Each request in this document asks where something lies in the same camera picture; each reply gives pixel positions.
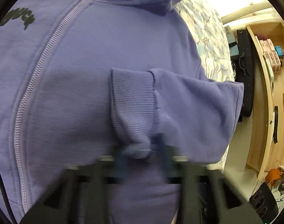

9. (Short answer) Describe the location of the black instrument case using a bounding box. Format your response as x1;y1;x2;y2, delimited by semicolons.
236;29;254;117

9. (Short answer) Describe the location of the pink drawer organizer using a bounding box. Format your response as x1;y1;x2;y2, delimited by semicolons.
256;36;281;73

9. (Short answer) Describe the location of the cat print fleece blanket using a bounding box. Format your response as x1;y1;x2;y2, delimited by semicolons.
176;0;235;82

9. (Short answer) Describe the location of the purple zip hoodie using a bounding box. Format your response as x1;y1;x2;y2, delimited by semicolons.
0;0;244;223

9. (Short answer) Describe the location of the wooden shelf unit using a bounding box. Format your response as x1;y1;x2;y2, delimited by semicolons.
246;22;284;180

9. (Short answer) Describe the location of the black cable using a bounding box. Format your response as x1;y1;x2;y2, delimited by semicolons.
0;156;18;224

